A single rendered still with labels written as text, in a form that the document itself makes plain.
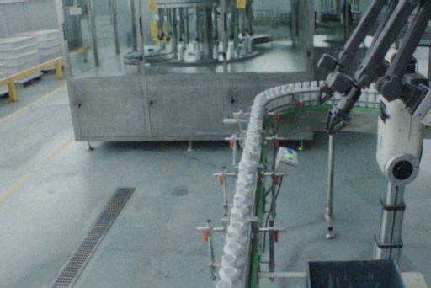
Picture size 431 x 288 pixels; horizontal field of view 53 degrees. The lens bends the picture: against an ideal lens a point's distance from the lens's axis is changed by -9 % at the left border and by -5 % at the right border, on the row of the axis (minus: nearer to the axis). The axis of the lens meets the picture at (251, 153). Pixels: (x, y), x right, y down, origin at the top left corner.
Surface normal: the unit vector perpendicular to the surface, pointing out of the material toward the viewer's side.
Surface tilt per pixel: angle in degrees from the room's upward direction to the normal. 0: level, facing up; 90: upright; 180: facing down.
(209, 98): 90
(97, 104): 90
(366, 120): 90
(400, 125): 90
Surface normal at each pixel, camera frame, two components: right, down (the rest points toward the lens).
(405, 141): -0.05, 0.53
